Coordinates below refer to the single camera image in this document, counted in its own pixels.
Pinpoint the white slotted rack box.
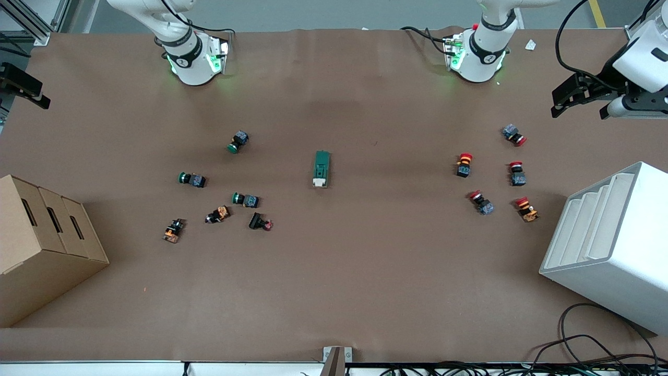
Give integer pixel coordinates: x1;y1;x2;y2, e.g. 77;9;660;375
539;161;668;336

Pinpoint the black left arm base cable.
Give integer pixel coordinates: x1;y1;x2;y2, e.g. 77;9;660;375
401;26;450;55

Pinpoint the grey metal table bracket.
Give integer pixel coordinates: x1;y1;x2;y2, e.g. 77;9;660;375
323;346;353;376

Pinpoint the green load switch white handle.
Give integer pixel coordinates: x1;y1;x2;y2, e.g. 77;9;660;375
312;150;331;189

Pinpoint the black looped floor cable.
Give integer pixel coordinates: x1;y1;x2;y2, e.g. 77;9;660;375
532;303;659;376

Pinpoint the black arm base cable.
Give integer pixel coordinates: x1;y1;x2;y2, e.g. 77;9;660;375
401;26;450;55
162;0;236;37

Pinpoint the aluminium frame profile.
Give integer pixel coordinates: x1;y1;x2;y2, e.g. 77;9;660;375
0;0;69;46

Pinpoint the black cable bundle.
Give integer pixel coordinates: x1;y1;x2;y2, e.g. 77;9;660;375
381;361;668;376

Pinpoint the black right arm base cable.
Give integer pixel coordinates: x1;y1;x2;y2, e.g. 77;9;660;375
162;0;236;37

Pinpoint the brown table cover mat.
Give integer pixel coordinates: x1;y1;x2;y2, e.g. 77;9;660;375
0;26;668;363

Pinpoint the white table edge rail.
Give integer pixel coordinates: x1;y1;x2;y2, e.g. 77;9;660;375
0;360;668;376

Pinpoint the brown cardboard divider box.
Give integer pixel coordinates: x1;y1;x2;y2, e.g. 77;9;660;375
0;174;110;328

